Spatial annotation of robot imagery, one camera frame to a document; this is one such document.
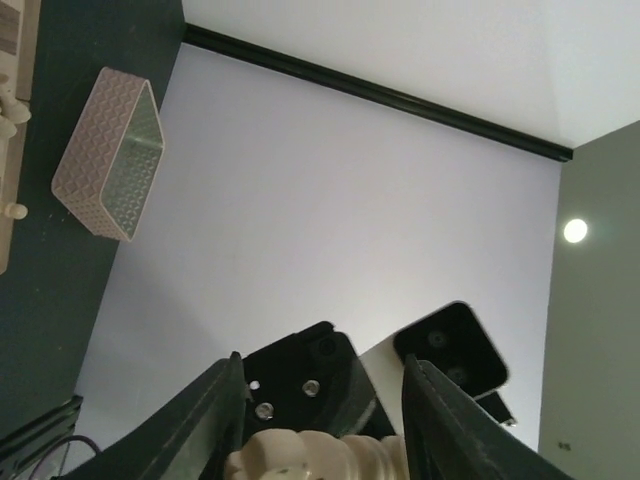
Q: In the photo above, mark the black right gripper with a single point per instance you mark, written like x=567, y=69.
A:
x=310, y=380

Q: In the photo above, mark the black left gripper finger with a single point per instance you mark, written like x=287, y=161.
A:
x=449, y=436

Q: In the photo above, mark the light wooden chess piece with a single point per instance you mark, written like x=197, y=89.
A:
x=286, y=454

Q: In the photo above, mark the light chess pieces pile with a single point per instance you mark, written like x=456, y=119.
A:
x=13, y=113

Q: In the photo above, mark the wooden chess board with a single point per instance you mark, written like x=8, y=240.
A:
x=19, y=35

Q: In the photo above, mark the round ceiling lamp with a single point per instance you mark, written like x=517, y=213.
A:
x=575, y=230

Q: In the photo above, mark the pink plastic bin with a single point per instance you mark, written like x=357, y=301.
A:
x=106, y=173

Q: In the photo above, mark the black mounting rail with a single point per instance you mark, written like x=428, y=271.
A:
x=25, y=446

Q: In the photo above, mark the black enclosure frame post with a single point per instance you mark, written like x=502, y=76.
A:
x=348, y=84

